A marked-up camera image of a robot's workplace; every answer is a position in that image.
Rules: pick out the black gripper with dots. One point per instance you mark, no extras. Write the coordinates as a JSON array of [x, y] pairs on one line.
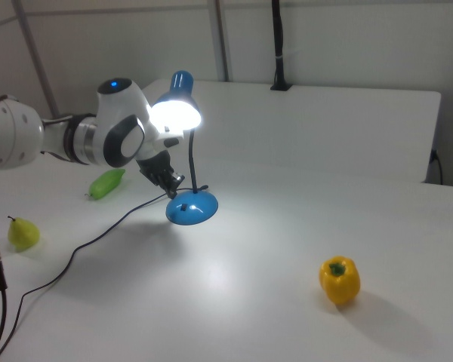
[[155, 166]]

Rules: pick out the blue desk lamp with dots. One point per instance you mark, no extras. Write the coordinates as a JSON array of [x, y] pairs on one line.
[[190, 209]]

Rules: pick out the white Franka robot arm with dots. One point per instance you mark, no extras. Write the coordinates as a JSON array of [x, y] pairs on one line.
[[113, 128]]

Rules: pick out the green toy cucumber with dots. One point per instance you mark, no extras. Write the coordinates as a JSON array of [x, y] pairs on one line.
[[105, 184]]

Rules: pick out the white table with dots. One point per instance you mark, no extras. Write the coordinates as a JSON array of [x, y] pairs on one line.
[[306, 128]]

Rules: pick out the green toy pear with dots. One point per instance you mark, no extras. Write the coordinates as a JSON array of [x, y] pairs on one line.
[[22, 234]]

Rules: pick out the black clamped pole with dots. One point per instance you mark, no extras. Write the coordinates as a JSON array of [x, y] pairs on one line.
[[278, 45]]

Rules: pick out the yellow toy bell pepper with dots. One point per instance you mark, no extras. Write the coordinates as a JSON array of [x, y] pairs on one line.
[[339, 282]]

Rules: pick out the grey upright frame post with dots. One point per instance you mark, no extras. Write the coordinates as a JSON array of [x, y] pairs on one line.
[[220, 37]]

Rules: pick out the grey slanted frame post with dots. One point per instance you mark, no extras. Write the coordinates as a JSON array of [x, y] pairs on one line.
[[34, 56]]

